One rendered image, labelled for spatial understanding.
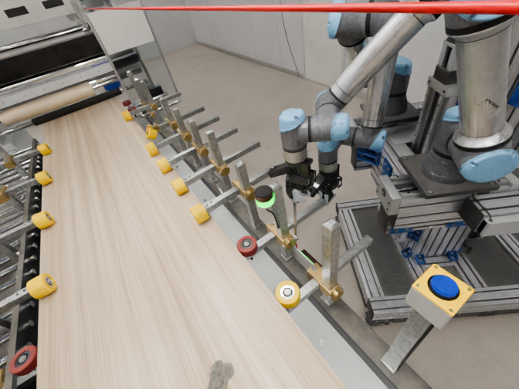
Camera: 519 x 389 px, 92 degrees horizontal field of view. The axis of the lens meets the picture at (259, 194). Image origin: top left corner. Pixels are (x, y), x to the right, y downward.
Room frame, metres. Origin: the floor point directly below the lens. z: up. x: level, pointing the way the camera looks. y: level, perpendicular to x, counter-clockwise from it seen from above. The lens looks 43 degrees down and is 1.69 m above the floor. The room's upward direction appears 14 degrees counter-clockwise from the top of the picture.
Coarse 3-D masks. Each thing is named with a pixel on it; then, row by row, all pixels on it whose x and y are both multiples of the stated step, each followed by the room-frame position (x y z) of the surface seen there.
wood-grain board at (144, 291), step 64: (64, 128) 2.32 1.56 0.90; (128, 128) 1.98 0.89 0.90; (64, 192) 1.28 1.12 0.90; (128, 192) 1.12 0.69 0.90; (64, 256) 0.77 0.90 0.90; (128, 256) 0.68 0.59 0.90; (192, 256) 0.60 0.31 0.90; (64, 320) 0.46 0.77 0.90; (128, 320) 0.41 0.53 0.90; (192, 320) 0.36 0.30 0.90; (256, 320) 0.31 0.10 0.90; (64, 384) 0.26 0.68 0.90; (128, 384) 0.22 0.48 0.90; (192, 384) 0.19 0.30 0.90; (256, 384) 0.15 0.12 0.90; (320, 384) 0.12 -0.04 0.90
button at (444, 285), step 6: (438, 276) 0.18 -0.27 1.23; (444, 276) 0.18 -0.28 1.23; (432, 282) 0.17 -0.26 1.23; (438, 282) 0.17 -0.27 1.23; (444, 282) 0.17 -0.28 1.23; (450, 282) 0.17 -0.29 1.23; (432, 288) 0.17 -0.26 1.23; (438, 288) 0.16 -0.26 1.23; (444, 288) 0.16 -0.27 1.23; (450, 288) 0.16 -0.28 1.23; (456, 288) 0.15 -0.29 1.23; (444, 294) 0.15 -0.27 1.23; (450, 294) 0.15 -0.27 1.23
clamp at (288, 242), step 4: (268, 224) 0.70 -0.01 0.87; (268, 228) 0.68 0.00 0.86; (272, 228) 0.67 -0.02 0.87; (268, 232) 0.69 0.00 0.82; (272, 232) 0.66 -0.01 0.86; (276, 232) 0.64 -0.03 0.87; (276, 236) 0.63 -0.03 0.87; (288, 236) 0.61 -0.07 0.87; (292, 236) 0.61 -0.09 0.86; (276, 240) 0.63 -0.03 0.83; (280, 240) 0.60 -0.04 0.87; (284, 240) 0.60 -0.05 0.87; (288, 240) 0.59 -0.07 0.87; (292, 240) 0.59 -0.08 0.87; (280, 244) 0.61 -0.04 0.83; (284, 244) 0.59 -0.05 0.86; (288, 244) 0.58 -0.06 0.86; (292, 244) 0.59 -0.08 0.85; (284, 248) 0.59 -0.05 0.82; (288, 248) 0.58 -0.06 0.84
